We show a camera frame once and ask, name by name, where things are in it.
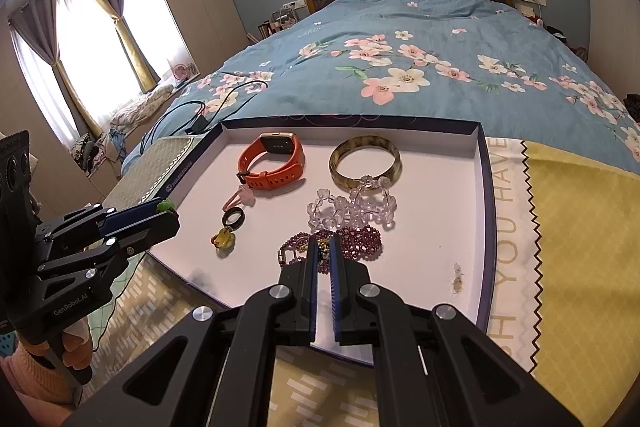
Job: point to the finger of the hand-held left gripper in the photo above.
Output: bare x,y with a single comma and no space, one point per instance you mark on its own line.
155,227
135,214

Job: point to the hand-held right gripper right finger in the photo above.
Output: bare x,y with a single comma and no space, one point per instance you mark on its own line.
336,302

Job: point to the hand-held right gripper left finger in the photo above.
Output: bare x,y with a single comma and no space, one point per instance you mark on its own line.
313,297

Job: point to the pink hair clip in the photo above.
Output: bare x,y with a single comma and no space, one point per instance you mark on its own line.
242,196

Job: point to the navy shallow box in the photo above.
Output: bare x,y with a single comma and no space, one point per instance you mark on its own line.
425,232

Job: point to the orange smart watch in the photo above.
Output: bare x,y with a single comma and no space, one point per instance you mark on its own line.
275,179

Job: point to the tortoiseshell bangle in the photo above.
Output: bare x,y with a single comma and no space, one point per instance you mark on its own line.
340,174

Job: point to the person's left forearm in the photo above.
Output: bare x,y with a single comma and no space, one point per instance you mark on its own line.
27,372

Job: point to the person's left hand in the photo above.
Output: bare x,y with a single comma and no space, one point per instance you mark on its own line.
77,339

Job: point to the clothes on window seat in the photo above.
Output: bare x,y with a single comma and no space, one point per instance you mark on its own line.
87,154

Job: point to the black charger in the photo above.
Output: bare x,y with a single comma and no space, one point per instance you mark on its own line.
197,127

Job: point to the crumpled light bedding pile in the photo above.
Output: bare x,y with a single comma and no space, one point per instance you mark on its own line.
142,107

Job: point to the small pink fan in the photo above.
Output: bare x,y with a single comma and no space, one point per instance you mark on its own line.
182,72

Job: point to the nightstand with cosmetics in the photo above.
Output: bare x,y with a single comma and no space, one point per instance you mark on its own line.
275,24

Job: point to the patchwork printed blanket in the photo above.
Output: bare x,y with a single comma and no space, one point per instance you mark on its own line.
575,232

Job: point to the blue floral duvet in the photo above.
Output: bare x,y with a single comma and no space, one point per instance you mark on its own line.
425,32

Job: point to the nightstand with dark items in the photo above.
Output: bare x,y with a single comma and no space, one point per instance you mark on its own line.
555,32

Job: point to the pile of dark clothes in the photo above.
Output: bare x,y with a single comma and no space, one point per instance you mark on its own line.
632,107

